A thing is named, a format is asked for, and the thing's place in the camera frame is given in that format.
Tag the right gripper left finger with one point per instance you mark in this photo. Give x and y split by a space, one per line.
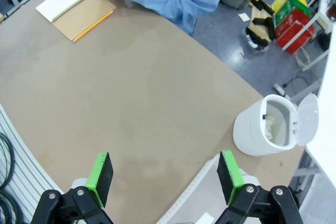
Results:
101 182

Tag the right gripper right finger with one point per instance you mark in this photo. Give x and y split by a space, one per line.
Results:
231 179

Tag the yellow pencil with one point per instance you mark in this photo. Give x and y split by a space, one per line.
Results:
92 27

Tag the spiral notebook brown cover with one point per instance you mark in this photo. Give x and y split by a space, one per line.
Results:
86 11

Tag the small white floor paper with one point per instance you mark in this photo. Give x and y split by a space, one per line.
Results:
244 17

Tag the white perforated plastic basket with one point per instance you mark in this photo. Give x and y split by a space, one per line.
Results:
199 197

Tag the white lidded trash bin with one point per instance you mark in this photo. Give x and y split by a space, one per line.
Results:
252 137

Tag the white label sticker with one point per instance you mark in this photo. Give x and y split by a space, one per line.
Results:
203 218

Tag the crumpled white paper ball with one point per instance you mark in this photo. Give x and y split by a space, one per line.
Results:
270 127

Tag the white ribbed panel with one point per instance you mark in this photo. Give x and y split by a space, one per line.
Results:
23 171

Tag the white power strip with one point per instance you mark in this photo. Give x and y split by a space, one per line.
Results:
279 89

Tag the large white side table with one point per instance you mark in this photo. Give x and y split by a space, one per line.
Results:
325 119

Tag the small grey floor tub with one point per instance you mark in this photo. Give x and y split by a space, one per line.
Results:
256 48

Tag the wooden board black brackets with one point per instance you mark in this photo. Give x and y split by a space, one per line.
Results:
258 22

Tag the red recycling bin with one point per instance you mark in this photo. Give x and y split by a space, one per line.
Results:
294 32

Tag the green recycling bin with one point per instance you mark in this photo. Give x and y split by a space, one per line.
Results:
287 11

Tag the glass jar brown liquid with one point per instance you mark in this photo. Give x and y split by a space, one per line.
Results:
332 14

